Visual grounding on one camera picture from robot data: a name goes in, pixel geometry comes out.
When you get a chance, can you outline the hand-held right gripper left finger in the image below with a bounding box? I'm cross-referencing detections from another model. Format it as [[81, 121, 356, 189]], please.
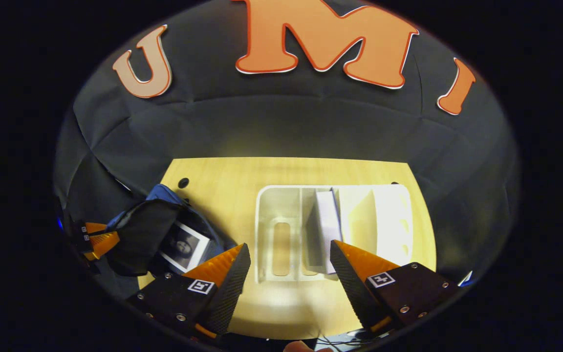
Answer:
[[126, 243, 252, 343]]

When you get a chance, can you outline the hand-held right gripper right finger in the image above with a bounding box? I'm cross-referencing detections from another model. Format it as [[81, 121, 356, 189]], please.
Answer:
[[329, 240, 463, 333]]

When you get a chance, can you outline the blue schoolbag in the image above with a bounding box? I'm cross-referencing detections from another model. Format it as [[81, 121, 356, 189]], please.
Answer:
[[106, 184, 238, 280]]

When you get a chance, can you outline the white book with portrait cover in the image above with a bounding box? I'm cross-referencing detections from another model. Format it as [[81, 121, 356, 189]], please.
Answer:
[[158, 221, 211, 274]]

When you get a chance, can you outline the white book with dark cover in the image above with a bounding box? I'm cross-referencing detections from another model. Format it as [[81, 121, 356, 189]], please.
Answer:
[[305, 191, 344, 275]]

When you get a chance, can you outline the white bookshelf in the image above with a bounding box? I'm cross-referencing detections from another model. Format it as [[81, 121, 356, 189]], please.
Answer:
[[255, 184, 414, 283]]

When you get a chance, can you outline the black cable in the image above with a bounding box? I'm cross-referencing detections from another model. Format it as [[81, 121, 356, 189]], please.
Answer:
[[315, 331, 377, 349]]

